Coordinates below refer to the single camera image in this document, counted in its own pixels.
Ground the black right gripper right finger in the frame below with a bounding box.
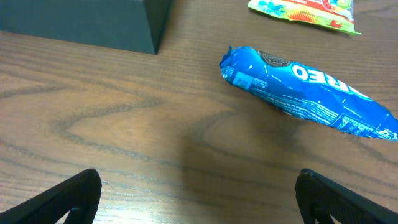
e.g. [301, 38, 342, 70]
[295, 169, 397, 224]

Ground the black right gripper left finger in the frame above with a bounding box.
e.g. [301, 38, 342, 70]
[1, 169, 102, 224]

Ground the green Haribo gummy bag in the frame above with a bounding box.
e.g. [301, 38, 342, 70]
[248, 0, 357, 35]

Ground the blue Oreo cookie pack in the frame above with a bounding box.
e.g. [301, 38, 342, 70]
[220, 47, 397, 141]

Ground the dark green open box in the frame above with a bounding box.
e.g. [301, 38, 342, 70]
[1, 0, 172, 54]

